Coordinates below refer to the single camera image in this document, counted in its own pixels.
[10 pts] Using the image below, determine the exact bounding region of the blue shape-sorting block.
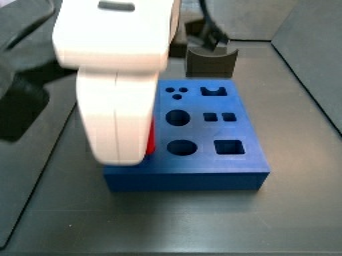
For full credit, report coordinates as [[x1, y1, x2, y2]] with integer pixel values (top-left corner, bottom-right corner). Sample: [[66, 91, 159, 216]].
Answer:
[[103, 79, 270, 191]]

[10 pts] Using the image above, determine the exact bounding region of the black cable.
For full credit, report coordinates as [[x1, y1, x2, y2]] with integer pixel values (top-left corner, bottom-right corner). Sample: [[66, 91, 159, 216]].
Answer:
[[197, 0, 231, 53]]

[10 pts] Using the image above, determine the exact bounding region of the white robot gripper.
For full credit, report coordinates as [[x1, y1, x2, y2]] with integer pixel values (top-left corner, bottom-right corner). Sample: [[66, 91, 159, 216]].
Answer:
[[52, 0, 180, 166]]

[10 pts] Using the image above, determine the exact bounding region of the red square-circle peg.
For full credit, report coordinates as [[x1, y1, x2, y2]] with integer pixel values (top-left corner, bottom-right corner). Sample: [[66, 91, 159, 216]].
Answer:
[[146, 118, 155, 155]]

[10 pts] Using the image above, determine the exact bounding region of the dark grey curved holder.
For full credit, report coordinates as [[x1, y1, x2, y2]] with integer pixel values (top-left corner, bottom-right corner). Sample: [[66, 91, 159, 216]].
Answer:
[[186, 47, 238, 79]]

